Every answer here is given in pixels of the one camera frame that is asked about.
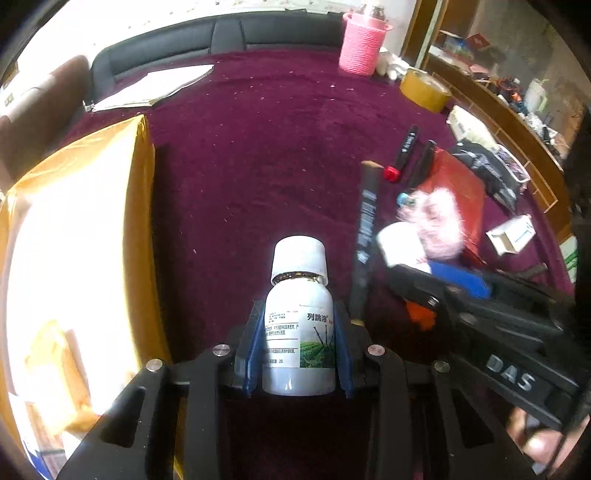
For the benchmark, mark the blue white medicine box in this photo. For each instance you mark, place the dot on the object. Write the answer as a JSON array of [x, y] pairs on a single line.
[[41, 461]]

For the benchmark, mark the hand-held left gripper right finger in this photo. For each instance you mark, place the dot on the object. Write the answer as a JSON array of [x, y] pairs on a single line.
[[341, 355]]

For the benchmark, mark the black marker white tip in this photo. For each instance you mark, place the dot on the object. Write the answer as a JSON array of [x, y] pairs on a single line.
[[364, 230]]

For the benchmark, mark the clear cartoon print pencil case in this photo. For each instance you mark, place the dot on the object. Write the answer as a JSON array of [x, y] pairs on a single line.
[[515, 164]]

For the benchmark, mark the black marker red cap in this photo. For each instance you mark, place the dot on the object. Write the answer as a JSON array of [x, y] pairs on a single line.
[[406, 145]]

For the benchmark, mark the colourful cardboard box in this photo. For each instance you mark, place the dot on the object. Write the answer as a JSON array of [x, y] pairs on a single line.
[[461, 46]]

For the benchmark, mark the brown chair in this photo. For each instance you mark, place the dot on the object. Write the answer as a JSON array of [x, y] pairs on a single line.
[[41, 106]]

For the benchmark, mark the bottle in pink knitted sleeve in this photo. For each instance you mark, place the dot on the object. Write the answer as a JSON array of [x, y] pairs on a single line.
[[362, 46]]

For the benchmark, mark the green white packet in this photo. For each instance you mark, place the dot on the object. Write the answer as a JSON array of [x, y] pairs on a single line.
[[571, 261]]

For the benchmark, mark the white notebook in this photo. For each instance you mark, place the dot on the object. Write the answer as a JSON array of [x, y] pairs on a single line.
[[147, 87]]

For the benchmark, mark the yellow tape roll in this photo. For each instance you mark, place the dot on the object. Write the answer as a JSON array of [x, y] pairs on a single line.
[[422, 94]]

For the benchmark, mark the white green medicine box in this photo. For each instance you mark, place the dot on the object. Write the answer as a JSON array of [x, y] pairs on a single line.
[[468, 124]]

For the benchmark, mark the black leather sofa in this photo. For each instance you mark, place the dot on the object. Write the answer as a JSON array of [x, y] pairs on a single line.
[[184, 46]]

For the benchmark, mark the black pouch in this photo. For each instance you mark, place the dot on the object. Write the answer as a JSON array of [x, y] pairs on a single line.
[[485, 166]]

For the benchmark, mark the yellow taped cardboard box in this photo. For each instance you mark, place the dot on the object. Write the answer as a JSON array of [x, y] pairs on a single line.
[[69, 254]]

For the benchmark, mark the white jar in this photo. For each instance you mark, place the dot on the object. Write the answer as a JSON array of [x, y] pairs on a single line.
[[538, 94]]

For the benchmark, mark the person's right hand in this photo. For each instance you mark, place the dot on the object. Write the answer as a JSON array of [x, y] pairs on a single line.
[[540, 443]]

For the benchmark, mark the white bottle red label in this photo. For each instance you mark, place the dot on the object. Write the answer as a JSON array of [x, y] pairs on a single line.
[[399, 244]]

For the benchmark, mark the long white blue ointment box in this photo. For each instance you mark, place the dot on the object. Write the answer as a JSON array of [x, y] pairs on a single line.
[[512, 235]]

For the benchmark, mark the white cloth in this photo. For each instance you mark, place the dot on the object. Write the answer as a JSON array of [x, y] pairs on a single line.
[[390, 64]]

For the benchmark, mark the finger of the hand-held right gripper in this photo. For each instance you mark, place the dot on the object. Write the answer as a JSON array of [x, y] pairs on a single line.
[[415, 286], [461, 279]]

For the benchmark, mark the white bottle green label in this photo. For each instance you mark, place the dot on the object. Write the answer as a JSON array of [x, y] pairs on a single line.
[[295, 332]]

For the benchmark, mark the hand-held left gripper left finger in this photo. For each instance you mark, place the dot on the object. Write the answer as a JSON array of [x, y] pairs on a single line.
[[249, 355]]

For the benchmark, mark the pink fluffy ball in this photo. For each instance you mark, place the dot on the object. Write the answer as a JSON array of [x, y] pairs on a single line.
[[438, 217]]

